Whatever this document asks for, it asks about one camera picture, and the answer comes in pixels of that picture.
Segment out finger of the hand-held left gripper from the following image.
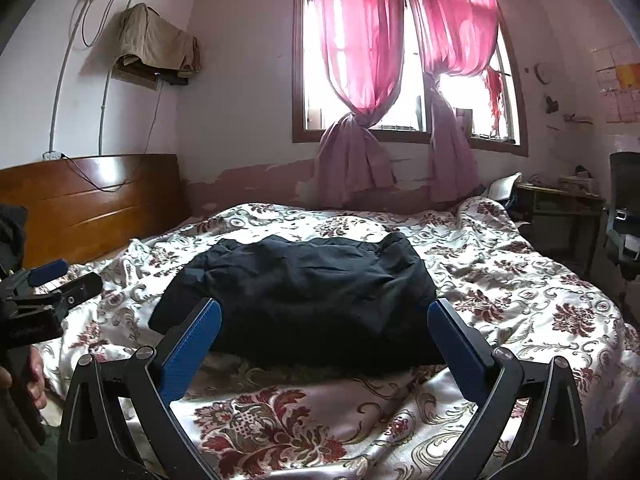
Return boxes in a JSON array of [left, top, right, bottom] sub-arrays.
[[10, 272, 103, 322], [7, 259, 69, 292]]

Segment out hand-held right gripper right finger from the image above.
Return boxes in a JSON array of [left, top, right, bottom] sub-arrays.
[[427, 297, 588, 480]]

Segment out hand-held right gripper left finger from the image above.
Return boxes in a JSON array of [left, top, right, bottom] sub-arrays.
[[57, 297, 222, 480]]

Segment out black jacket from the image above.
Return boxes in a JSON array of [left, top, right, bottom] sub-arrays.
[[149, 231, 448, 376]]

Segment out person's left hand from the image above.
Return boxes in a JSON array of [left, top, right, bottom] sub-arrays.
[[25, 349, 49, 412]]

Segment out person's dark clothing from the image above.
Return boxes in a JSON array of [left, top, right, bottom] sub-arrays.
[[0, 204, 29, 271]]

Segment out floral bedspread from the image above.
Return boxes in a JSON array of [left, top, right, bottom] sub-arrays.
[[37, 195, 640, 480]]

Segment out wooden headboard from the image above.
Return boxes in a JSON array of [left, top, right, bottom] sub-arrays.
[[0, 154, 183, 271]]

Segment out white pillow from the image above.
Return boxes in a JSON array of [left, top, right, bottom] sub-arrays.
[[487, 172, 524, 202]]

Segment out wooden desk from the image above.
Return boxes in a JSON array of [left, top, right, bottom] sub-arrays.
[[515, 182, 607, 275]]

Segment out black office chair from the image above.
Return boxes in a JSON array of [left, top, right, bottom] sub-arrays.
[[597, 152, 640, 306]]

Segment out khaki cloth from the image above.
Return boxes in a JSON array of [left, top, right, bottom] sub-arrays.
[[115, 2, 202, 73]]

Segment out thin black cable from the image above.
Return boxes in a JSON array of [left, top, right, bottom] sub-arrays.
[[60, 77, 165, 194]]

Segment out white wall pipe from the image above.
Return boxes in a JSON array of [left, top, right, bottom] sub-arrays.
[[98, 0, 147, 156], [48, 0, 98, 154]]

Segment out wooden wall shelf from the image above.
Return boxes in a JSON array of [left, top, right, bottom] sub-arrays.
[[111, 57, 190, 92]]

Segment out wall papers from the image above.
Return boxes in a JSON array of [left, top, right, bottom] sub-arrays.
[[592, 42, 640, 124]]

